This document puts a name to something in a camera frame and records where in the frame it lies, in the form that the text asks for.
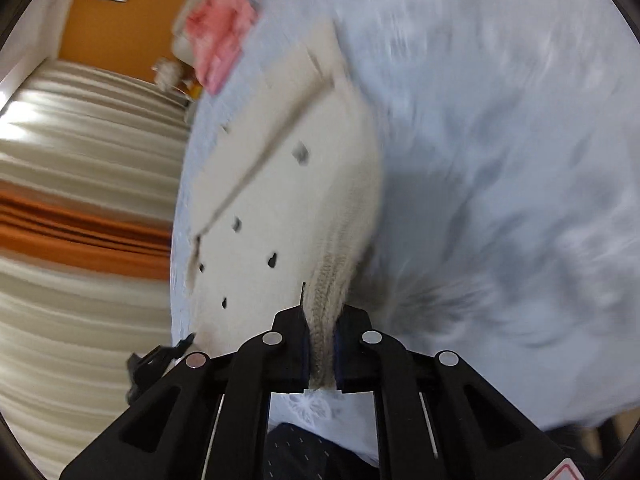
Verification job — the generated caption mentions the beige sweater with black hearts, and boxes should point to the beige sweater with black hearts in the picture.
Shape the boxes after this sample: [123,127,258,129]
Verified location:
[186,21,383,388]

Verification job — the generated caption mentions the dark dotted trousers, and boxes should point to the dark dotted trousers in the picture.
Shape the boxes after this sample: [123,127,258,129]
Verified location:
[262,422,381,480]

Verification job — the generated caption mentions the orange curtain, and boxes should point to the orange curtain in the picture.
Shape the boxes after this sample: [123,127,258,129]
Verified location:
[1,180,171,281]

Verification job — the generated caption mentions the beige pleated curtain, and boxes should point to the beige pleated curtain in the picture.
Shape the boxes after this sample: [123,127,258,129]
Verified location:
[1,61,189,479]

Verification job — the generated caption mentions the blue butterfly bedspread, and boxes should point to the blue butterfly bedspread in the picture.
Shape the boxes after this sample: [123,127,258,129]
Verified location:
[170,0,639,460]

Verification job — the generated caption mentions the pink garment on bed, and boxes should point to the pink garment on bed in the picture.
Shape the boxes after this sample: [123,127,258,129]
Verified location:
[191,0,258,94]

